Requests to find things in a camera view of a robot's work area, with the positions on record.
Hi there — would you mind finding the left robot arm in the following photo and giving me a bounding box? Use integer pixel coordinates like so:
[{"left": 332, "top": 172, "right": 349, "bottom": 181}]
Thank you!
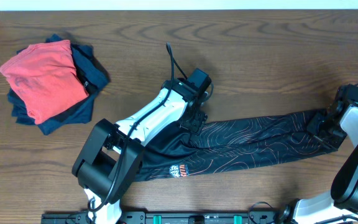
[{"left": 68, "top": 78, "right": 211, "bottom": 223}]

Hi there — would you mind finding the black printed cycling jersey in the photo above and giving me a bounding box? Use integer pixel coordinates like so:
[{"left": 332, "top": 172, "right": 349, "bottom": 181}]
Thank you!
[{"left": 135, "top": 110, "right": 334, "bottom": 182}]

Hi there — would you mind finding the folded red shirt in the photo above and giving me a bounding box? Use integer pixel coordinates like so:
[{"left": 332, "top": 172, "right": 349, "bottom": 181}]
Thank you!
[{"left": 0, "top": 40, "right": 88, "bottom": 124}]

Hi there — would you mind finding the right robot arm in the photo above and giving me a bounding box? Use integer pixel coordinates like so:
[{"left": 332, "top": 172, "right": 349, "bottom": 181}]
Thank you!
[{"left": 279, "top": 83, "right": 358, "bottom": 223}]

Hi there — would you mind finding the folded navy blue shirt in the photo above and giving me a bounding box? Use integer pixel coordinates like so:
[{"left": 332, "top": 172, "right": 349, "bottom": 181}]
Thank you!
[{"left": 7, "top": 42, "right": 110, "bottom": 135}]

